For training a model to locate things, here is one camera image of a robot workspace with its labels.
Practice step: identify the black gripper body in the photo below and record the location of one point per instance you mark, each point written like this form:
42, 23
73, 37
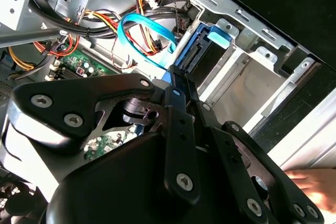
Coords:
118, 182

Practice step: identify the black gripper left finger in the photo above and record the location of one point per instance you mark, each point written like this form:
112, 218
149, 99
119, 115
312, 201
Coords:
73, 95

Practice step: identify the hard disk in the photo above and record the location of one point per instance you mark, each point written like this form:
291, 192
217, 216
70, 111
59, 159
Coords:
218, 39

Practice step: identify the person's hand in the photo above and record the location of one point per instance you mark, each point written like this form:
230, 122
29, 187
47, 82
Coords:
320, 187

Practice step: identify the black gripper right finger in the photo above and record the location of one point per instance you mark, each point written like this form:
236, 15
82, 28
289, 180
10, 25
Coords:
236, 150

